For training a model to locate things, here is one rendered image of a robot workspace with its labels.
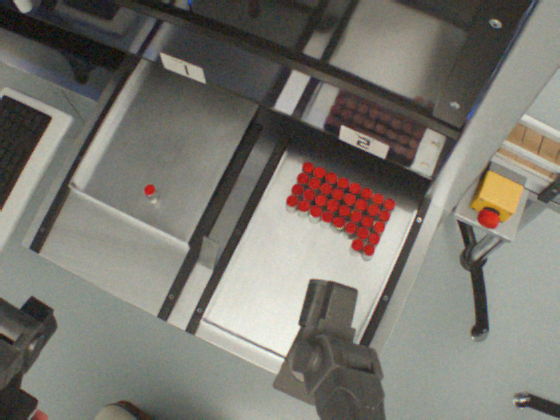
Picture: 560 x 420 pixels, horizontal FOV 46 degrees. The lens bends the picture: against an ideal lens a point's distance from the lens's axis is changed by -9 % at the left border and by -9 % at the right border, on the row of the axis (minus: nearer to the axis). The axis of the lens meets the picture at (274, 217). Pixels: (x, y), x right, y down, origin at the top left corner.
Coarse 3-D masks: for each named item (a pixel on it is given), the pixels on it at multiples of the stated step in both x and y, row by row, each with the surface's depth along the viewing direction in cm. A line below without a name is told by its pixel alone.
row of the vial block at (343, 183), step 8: (304, 168) 126; (312, 168) 126; (320, 168) 126; (312, 176) 129; (320, 176) 126; (328, 176) 126; (336, 176) 126; (336, 184) 127; (344, 184) 126; (352, 184) 125; (344, 192) 128; (352, 192) 125; (368, 192) 125; (368, 200) 126; (376, 200) 125; (392, 200) 125; (384, 208) 125; (392, 208) 124
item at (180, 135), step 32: (128, 96) 136; (160, 96) 136; (192, 96) 136; (224, 96) 135; (128, 128) 134; (160, 128) 134; (192, 128) 134; (224, 128) 134; (96, 160) 133; (128, 160) 132; (160, 160) 132; (192, 160) 132; (224, 160) 132; (96, 192) 131; (128, 192) 131; (160, 192) 131; (192, 192) 131; (160, 224) 129; (192, 224) 129
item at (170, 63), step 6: (162, 54) 120; (162, 60) 122; (168, 60) 121; (174, 60) 120; (168, 66) 124; (174, 66) 123; (180, 66) 122; (192, 66) 119; (180, 72) 124; (192, 72) 122; (198, 72) 121; (198, 78) 123
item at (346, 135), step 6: (342, 126) 115; (342, 132) 118; (348, 132) 116; (354, 132) 115; (342, 138) 120; (348, 138) 119; (354, 138) 118; (366, 138) 115; (372, 138) 115; (354, 144) 120; (372, 144) 116; (378, 144) 115; (372, 150) 119; (378, 150) 118; (384, 150) 116; (378, 156) 120; (384, 156) 119
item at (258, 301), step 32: (288, 160) 132; (288, 192) 130; (256, 224) 129; (288, 224) 129; (256, 256) 127; (288, 256) 127; (320, 256) 127; (352, 256) 127; (384, 256) 127; (224, 288) 126; (256, 288) 126; (288, 288) 126; (224, 320) 124; (256, 320) 124; (288, 320) 124
